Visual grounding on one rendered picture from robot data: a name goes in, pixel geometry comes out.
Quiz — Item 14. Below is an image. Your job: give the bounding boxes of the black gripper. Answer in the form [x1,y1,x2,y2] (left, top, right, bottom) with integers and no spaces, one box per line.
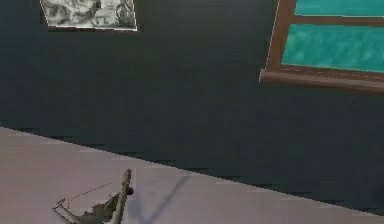
[51,181,121,224]

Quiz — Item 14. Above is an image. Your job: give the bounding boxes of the grey framed wall picture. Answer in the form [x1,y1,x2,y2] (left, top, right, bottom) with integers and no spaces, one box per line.
[39,0,139,33]

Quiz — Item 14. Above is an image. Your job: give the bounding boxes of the brown framed window teal panes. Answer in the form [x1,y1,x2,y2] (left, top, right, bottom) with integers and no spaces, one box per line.
[258,0,384,95]

